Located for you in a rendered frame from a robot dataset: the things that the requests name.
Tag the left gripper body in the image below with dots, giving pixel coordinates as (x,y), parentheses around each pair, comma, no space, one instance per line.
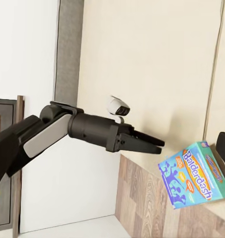
(103,131)

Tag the bed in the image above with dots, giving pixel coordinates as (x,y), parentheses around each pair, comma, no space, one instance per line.
(164,58)

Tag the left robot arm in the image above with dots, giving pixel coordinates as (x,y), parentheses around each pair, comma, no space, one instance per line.
(57,120)

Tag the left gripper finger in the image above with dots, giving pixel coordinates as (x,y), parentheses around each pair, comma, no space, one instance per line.
(131,143)
(145,137)

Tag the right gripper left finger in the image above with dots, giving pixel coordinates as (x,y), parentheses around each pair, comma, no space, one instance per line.
(9,147)

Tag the board game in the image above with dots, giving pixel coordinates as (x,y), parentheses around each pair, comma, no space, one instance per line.
(193,176)

